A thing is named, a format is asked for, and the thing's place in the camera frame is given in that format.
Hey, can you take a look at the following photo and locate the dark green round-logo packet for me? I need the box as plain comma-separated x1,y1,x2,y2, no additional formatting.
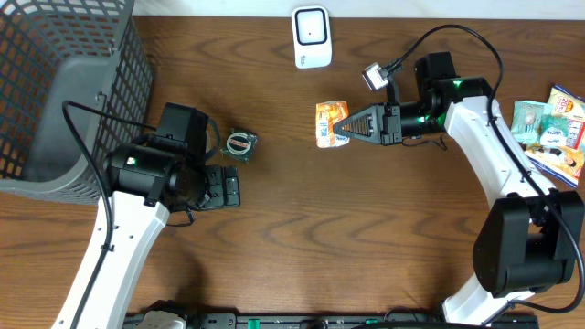
221,128,258,163

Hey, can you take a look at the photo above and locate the orange small snack packet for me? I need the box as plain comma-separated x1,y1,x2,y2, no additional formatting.
315,101,350,148

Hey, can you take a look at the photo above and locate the light green snack packet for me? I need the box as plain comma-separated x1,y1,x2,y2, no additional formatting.
511,101,548,145

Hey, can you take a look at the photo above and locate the teal small snack packet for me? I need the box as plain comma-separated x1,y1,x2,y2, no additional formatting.
539,115,569,146

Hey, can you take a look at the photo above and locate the large beige snack bag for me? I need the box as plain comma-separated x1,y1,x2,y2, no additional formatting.
525,84,584,187

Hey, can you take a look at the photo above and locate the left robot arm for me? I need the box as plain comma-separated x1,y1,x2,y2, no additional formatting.
54,101,240,328

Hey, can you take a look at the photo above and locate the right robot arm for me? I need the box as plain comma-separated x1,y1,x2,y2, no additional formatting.
334,52,584,326

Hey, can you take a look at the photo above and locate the white barcode scanner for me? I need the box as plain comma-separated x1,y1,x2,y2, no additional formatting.
291,5,333,69

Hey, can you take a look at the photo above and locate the dark grey mesh plastic basket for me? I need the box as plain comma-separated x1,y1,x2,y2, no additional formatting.
1,0,154,205

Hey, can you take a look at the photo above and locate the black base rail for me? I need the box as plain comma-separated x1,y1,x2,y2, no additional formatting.
122,310,540,329

